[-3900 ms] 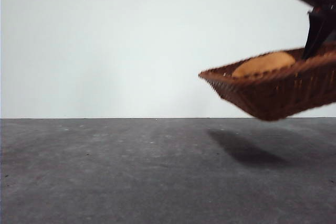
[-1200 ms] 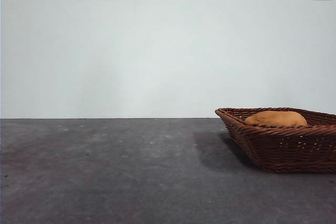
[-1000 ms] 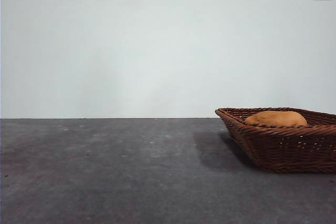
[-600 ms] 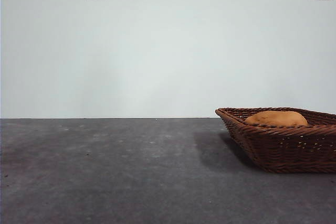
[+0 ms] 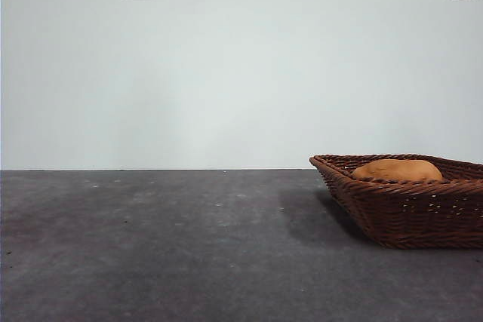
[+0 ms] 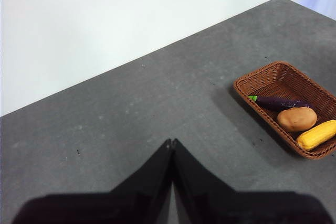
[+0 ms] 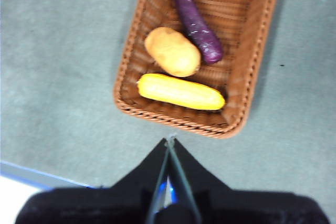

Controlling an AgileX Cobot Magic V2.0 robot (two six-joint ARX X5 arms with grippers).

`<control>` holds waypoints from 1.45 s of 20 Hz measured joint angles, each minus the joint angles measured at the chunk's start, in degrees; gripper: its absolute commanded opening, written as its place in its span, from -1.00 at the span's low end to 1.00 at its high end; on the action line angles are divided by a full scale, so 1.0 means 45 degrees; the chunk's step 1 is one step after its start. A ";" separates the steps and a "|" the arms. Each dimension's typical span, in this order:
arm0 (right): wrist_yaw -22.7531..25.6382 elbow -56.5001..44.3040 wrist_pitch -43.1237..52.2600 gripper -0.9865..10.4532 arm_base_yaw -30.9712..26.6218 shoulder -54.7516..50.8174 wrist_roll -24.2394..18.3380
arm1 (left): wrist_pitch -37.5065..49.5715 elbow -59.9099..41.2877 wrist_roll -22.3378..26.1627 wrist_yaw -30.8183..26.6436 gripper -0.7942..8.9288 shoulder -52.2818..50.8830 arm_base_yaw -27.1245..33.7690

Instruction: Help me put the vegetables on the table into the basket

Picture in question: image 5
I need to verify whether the brown potato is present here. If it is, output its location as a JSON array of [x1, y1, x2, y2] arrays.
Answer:
[[351, 158, 443, 182]]

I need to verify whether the brown wicker basket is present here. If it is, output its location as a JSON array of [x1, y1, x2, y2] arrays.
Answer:
[[309, 154, 483, 250]]

